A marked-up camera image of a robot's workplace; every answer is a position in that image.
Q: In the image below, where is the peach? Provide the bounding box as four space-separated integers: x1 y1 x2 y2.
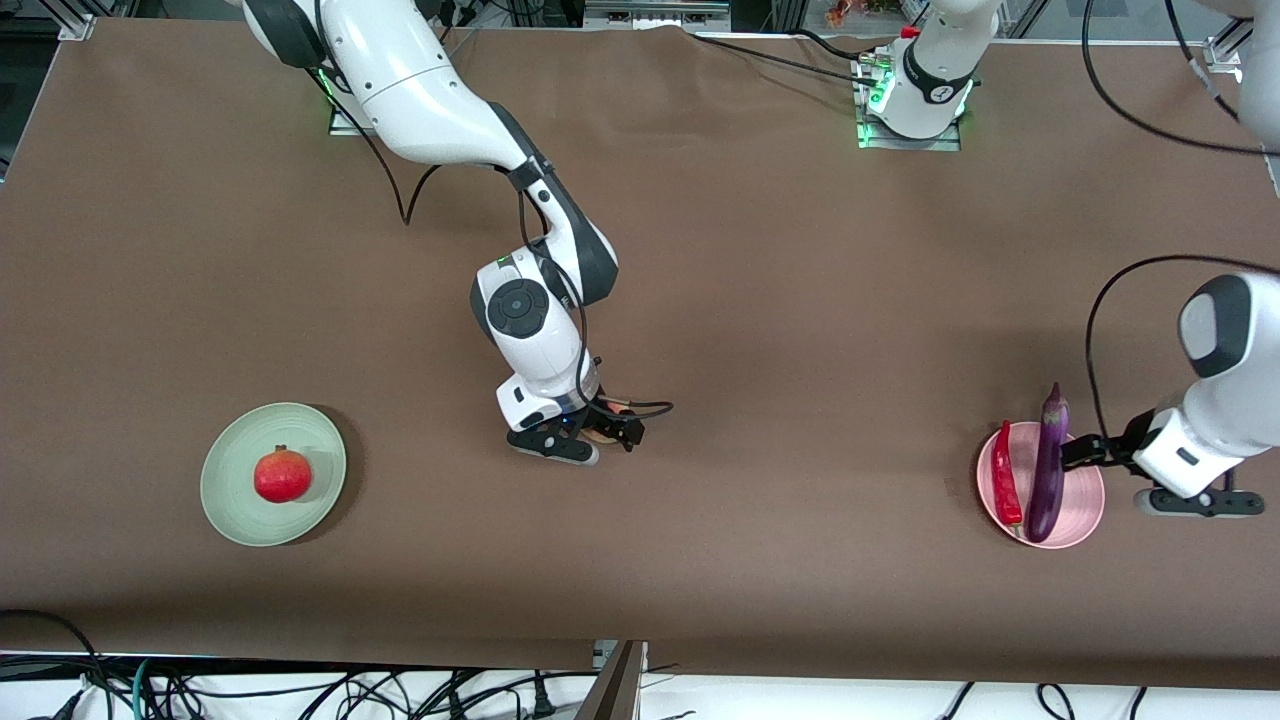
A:
588 398 633 444

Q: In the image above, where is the purple eggplant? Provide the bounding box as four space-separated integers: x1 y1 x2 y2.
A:
1026 382 1071 544

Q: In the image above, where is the red chili pepper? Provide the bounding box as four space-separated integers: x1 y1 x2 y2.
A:
991 420 1025 531

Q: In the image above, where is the red pomegranate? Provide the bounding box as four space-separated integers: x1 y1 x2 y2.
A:
253 445 313 504

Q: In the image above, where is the pink plate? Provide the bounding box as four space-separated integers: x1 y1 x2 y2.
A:
976 422 1106 550

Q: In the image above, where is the brown table cloth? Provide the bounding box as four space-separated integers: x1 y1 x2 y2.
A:
0 18 1280 691

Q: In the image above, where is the green plate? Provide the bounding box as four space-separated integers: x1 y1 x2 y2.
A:
200 402 348 547

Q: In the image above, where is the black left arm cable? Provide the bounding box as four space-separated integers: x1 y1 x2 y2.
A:
1083 0 1280 441

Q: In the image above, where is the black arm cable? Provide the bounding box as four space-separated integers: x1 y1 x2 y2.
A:
1083 0 1280 441
312 60 676 421

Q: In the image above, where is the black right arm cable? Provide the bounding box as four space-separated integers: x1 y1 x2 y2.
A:
312 60 676 421

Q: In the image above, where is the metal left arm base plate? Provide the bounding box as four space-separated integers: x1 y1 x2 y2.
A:
855 50 963 153

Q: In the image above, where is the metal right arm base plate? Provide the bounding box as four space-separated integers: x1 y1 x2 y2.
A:
328 95 381 138

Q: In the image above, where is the black tangled floor cable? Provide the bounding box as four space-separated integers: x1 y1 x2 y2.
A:
150 668 591 720

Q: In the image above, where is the metal frame rail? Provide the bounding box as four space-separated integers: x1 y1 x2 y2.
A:
583 0 733 31

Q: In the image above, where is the long black table cable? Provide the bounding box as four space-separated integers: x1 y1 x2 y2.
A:
690 33 881 89

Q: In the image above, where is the short black table cable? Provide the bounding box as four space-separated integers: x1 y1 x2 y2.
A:
795 28 876 63

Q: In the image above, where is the black arched floor cable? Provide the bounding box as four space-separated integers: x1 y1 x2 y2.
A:
0 610 103 720

